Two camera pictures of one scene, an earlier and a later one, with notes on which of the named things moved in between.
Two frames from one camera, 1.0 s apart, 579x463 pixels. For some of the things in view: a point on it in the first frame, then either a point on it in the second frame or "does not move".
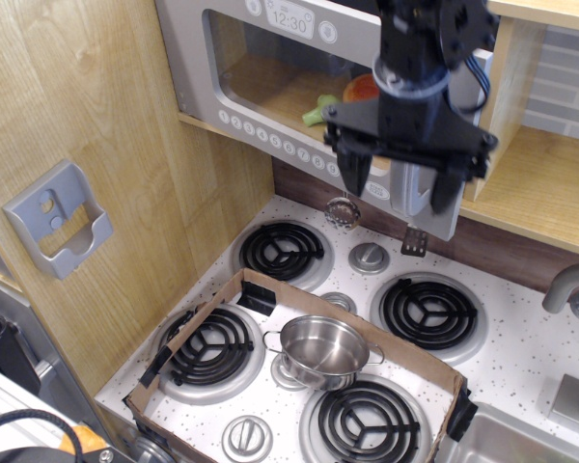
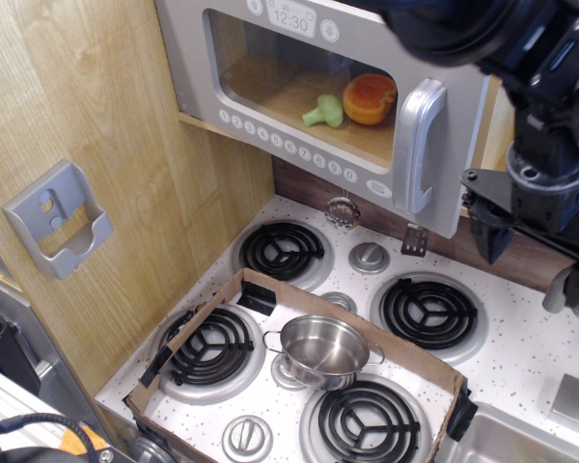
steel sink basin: (496, 435) does not move
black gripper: (415, 125) to (566, 217)
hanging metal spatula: (415, 241) does not move
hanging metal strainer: (343, 212) does not move
